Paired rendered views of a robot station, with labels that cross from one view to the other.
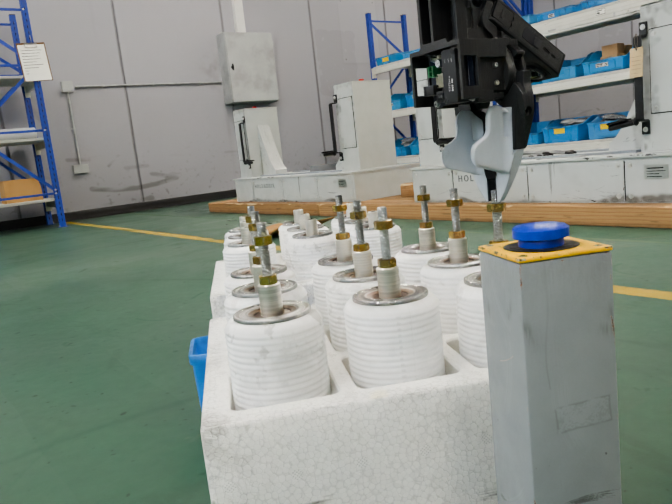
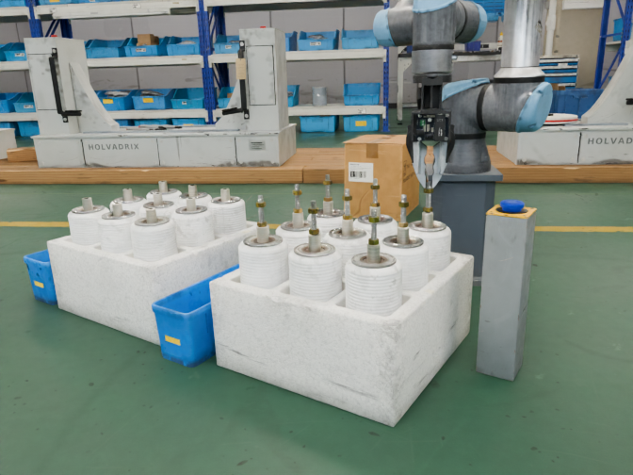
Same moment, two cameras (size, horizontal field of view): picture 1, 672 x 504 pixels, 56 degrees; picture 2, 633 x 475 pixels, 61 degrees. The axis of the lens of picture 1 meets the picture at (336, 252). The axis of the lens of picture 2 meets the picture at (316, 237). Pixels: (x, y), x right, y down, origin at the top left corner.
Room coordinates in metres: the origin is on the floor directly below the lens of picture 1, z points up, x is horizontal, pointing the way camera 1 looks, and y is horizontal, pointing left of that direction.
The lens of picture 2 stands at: (0.09, 0.75, 0.55)
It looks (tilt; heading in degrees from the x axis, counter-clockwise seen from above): 17 degrees down; 313
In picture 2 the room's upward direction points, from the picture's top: 2 degrees counter-clockwise
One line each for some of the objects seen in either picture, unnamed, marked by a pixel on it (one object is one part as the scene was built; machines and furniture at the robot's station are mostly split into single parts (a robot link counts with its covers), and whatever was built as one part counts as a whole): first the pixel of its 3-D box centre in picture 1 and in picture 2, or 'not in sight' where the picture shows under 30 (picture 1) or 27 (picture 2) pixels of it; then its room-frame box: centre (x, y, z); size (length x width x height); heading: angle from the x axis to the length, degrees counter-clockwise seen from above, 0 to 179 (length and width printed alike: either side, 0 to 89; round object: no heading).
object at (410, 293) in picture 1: (390, 295); (402, 241); (0.61, -0.05, 0.25); 0.08 x 0.08 x 0.01
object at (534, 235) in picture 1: (540, 238); (511, 206); (0.45, -0.15, 0.32); 0.04 x 0.04 x 0.02
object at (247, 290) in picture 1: (264, 289); (315, 250); (0.71, 0.09, 0.25); 0.08 x 0.08 x 0.01
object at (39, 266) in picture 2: not in sight; (88, 265); (1.53, 0.14, 0.06); 0.30 x 0.11 x 0.12; 98
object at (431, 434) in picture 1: (377, 404); (348, 308); (0.73, -0.03, 0.09); 0.39 x 0.39 x 0.18; 9
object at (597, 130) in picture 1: (622, 124); (156, 99); (5.45, -2.55, 0.36); 0.50 x 0.38 x 0.21; 125
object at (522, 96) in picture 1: (508, 104); (442, 139); (0.61, -0.18, 0.42); 0.05 x 0.02 x 0.09; 30
